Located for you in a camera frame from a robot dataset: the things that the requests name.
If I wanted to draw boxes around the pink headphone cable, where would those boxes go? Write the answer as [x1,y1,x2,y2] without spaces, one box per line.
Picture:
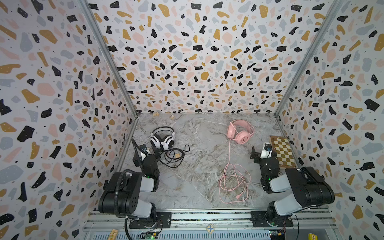
[218,139,252,202]

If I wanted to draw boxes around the pink headphones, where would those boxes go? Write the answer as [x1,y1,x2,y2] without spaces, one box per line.
[227,120,255,145]

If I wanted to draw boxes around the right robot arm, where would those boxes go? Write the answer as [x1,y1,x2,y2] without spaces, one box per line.
[250,143,335,228]

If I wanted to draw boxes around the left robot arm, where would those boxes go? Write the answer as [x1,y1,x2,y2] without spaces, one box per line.
[98,139,160,221]

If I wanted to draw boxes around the wooden chessboard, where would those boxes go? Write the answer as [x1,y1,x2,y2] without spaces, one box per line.
[270,136,297,168]

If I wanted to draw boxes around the yellow block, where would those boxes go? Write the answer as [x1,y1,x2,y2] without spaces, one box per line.
[308,233,318,240]

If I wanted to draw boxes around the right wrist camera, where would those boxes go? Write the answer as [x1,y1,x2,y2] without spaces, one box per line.
[261,143,273,159]

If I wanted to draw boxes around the black headphone cable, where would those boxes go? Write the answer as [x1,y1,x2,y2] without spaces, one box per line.
[155,143,191,169]

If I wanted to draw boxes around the wooden block at rail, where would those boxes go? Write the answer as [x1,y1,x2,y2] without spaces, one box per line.
[108,229,119,240]

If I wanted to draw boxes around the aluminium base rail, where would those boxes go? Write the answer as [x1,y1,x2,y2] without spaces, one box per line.
[78,208,342,240]

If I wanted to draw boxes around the wooden tile on rail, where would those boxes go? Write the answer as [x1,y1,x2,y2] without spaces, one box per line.
[206,224,215,234]

